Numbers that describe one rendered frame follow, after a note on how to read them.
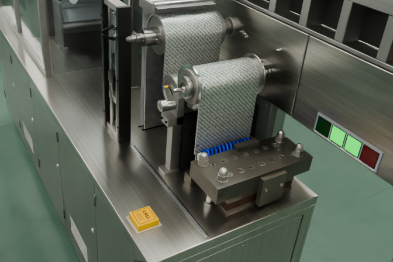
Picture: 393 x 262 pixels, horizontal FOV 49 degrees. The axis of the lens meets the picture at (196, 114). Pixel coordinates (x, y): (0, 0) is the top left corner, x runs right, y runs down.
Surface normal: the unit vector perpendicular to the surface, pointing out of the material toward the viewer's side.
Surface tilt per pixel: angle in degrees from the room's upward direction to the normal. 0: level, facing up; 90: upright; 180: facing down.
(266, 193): 90
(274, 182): 90
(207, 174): 0
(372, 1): 90
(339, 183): 0
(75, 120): 0
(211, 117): 90
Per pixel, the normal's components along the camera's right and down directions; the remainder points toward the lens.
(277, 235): 0.52, 0.46
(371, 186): 0.08, -0.86
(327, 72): -0.85, 0.20
